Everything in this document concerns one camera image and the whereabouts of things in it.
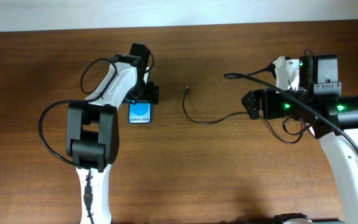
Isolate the blue Samsung Galaxy smartphone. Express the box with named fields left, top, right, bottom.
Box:
left=129, top=103, right=152, bottom=124

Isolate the thin black charging cable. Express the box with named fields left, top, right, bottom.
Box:
left=181, top=49, right=315, bottom=145

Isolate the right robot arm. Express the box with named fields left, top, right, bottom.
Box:
left=241, top=54, right=358, bottom=223

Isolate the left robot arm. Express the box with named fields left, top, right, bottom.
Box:
left=66, top=43, right=159, bottom=223

